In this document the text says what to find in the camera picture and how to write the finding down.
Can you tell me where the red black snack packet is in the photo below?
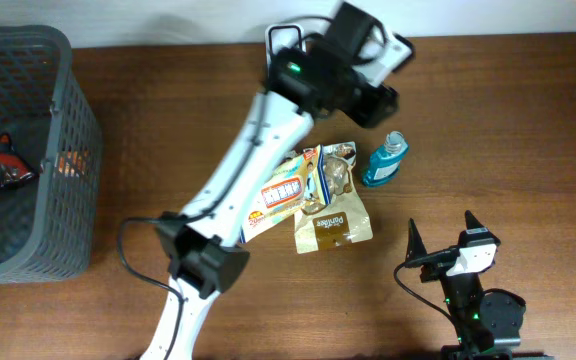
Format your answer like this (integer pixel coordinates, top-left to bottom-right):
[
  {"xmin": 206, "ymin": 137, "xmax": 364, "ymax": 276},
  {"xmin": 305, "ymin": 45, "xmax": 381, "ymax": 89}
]
[{"xmin": 0, "ymin": 132, "xmax": 39, "ymax": 190}]

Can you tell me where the white barcode scanner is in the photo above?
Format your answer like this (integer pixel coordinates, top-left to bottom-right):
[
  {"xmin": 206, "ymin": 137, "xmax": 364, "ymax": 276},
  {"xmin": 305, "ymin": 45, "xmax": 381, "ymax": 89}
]
[{"xmin": 265, "ymin": 23, "xmax": 306, "ymax": 58}]

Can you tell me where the yellow wet wipes pack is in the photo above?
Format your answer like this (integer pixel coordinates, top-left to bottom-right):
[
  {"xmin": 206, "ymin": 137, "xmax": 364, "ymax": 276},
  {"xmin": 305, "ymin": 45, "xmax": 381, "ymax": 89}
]
[{"xmin": 240, "ymin": 145, "xmax": 330, "ymax": 244}]

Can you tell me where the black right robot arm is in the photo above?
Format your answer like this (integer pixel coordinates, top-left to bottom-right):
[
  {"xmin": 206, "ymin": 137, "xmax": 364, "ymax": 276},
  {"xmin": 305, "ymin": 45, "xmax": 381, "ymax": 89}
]
[{"xmin": 393, "ymin": 210, "xmax": 549, "ymax": 360}]

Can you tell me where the dark grey plastic basket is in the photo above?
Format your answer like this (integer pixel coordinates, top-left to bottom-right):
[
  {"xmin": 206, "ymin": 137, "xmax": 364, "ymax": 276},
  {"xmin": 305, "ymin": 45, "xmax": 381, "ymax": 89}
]
[{"xmin": 0, "ymin": 25, "xmax": 103, "ymax": 284}]

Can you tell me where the blue mouthwash bottle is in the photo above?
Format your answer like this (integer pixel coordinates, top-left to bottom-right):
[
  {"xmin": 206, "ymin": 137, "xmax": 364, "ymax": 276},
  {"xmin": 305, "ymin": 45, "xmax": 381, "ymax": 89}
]
[{"xmin": 362, "ymin": 131, "xmax": 409, "ymax": 187}]

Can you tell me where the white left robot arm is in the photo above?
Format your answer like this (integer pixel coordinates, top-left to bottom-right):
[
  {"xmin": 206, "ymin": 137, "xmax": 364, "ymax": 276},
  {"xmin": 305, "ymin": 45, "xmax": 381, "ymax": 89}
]
[{"xmin": 142, "ymin": 40, "xmax": 414, "ymax": 359}]

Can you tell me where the orange small tissue box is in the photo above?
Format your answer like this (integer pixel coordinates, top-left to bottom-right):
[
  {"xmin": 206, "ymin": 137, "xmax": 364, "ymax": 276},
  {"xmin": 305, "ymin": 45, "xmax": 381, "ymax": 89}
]
[{"xmin": 57, "ymin": 150, "xmax": 89, "ymax": 178}]

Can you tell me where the brown mushroom snack bag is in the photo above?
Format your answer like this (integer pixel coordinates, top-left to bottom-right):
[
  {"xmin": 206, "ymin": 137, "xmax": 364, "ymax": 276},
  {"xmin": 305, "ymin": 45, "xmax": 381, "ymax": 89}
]
[{"xmin": 294, "ymin": 141, "xmax": 373, "ymax": 254}]

